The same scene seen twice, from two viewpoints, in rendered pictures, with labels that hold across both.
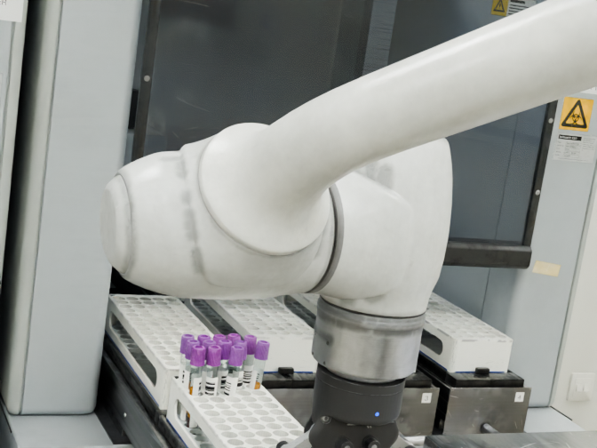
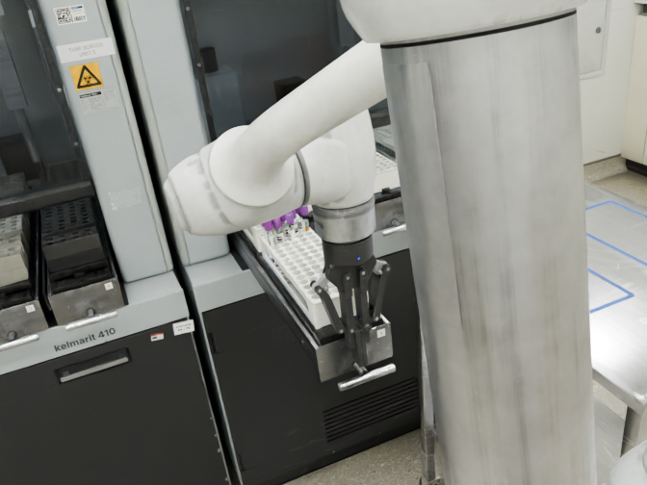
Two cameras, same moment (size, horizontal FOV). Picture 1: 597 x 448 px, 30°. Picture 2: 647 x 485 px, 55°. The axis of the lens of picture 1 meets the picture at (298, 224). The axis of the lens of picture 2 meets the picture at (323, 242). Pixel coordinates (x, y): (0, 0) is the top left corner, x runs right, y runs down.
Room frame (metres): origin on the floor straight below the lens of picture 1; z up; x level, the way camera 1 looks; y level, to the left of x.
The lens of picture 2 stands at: (0.08, -0.11, 1.42)
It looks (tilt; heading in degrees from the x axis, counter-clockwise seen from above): 27 degrees down; 5
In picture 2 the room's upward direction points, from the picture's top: 7 degrees counter-clockwise
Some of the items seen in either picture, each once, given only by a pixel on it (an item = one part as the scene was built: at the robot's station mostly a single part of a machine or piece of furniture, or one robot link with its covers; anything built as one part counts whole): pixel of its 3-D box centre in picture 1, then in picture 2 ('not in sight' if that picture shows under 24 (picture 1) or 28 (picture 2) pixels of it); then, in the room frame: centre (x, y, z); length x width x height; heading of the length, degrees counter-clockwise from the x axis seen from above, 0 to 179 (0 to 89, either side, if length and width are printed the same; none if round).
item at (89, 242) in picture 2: not in sight; (73, 251); (1.22, 0.52, 0.85); 0.12 x 0.02 x 0.06; 115
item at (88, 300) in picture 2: not in sight; (77, 238); (1.43, 0.61, 0.78); 0.73 x 0.14 x 0.09; 24
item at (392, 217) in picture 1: (373, 210); (327, 146); (0.89, -0.06, 1.14); 0.13 x 0.11 x 0.16; 121
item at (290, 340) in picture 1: (247, 324); not in sight; (1.54, 0.05, 0.83); 0.30 x 0.10 x 0.06; 24
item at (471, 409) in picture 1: (386, 332); not in sight; (1.79, -0.17, 0.78); 0.73 x 0.14 x 0.09; 24
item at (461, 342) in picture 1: (431, 327); (409, 152); (1.67, -0.23, 0.83); 0.30 x 0.10 x 0.06; 24
